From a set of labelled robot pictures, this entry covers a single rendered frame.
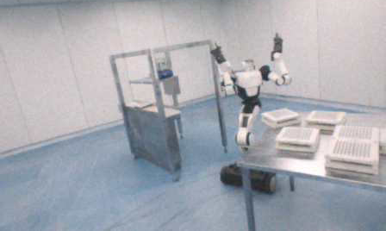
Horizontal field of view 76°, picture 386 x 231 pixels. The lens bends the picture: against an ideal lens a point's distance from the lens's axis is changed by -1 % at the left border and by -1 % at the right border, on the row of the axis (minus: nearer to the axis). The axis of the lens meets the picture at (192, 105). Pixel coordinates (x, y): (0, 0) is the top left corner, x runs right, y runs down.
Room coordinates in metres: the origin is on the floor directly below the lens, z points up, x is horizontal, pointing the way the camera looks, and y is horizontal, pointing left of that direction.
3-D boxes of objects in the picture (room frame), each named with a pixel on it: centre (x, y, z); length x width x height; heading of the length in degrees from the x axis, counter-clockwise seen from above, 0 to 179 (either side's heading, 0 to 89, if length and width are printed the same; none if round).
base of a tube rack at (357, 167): (1.25, -0.85, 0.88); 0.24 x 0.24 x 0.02; 52
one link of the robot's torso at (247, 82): (2.73, -0.64, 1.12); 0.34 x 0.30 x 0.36; 99
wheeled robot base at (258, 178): (2.66, -0.62, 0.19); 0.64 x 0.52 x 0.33; 143
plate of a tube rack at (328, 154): (1.25, -0.85, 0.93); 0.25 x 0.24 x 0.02; 142
